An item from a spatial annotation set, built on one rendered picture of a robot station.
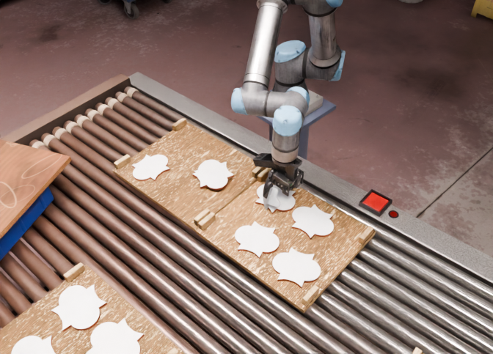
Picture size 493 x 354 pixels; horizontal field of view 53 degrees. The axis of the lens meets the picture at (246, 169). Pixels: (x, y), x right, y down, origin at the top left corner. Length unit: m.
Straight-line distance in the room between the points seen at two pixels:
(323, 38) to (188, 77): 2.28
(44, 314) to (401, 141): 2.48
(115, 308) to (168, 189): 0.45
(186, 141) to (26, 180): 0.55
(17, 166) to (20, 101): 2.33
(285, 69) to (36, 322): 1.20
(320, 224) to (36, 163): 0.92
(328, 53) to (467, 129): 1.90
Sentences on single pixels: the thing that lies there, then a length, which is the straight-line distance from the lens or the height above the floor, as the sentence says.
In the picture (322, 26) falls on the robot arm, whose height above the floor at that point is 1.32.
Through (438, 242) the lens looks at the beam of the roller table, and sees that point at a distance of 1.58.
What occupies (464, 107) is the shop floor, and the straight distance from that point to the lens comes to 3.76.
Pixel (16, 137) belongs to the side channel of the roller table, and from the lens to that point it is 2.02.
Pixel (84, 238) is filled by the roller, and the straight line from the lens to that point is 1.60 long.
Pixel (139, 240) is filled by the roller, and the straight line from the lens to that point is 1.55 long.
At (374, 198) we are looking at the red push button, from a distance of 1.63.
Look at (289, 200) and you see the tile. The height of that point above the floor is 0.95.
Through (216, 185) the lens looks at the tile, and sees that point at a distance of 1.61.
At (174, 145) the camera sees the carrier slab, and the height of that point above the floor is 0.94.
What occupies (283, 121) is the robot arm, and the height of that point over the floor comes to 1.29.
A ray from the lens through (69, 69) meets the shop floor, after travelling 4.27.
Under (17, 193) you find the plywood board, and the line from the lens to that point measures 1.64.
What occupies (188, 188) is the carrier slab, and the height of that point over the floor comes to 0.94.
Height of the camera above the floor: 2.09
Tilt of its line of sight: 43 degrees down
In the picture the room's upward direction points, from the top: 3 degrees counter-clockwise
